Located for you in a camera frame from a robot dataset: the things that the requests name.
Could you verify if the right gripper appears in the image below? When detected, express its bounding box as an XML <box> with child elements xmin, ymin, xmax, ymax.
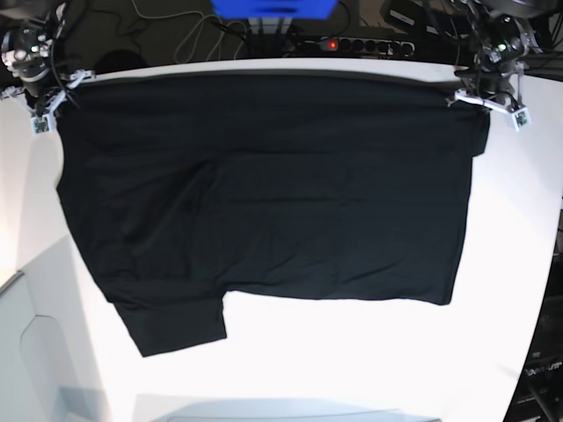
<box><xmin>1</xmin><ymin>69</ymin><xmax>95</xmax><ymax>133</ymax></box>

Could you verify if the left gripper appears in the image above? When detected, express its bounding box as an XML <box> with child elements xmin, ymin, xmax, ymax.
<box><xmin>446</xmin><ymin>63</ymin><xmax>529</xmax><ymax>128</ymax></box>

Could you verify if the black T-shirt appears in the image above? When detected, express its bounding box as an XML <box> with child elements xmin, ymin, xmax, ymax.
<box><xmin>57</xmin><ymin>75</ymin><xmax>490</xmax><ymax>356</ymax></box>

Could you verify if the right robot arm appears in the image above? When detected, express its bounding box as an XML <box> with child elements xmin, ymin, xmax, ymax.
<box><xmin>1</xmin><ymin>1</ymin><xmax>96</xmax><ymax>135</ymax></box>

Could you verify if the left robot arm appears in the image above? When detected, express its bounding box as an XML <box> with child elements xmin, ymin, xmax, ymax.
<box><xmin>446</xmin><ymin>1</ymin><xmax>535</xmax><ymax>132</ymax></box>

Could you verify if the black power strip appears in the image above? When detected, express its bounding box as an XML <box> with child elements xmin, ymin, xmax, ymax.
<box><xmin>305</xmin><ymin>37</ymin><xmax>416</xmax><ymax>58</ymax></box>

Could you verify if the blue box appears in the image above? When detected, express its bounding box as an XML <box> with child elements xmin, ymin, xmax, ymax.
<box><xmin>211</xmin><ymin>0</ymin><xmax>338</xmax><ymax>19</ymax></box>

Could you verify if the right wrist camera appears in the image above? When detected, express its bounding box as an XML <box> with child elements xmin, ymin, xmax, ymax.
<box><xmin>31</xmin><ymin>114</ymin><xmax>54</xmax><ymax>135</ymax></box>

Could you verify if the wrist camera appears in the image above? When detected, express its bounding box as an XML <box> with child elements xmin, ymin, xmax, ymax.
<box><xmin>31</xmin><ymin>114</ymin><xmax>54</xmax><ymax>135</ymax></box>
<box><xmin>510</xmin><ymin>107</ymin><xmax>531</xmax><ymax>132</ymax></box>

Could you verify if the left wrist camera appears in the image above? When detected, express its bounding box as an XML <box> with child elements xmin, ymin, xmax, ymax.
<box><xmin>510</xmin><ymin>107</ymin><xmax>531</xmax><ymax>132</ymax></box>

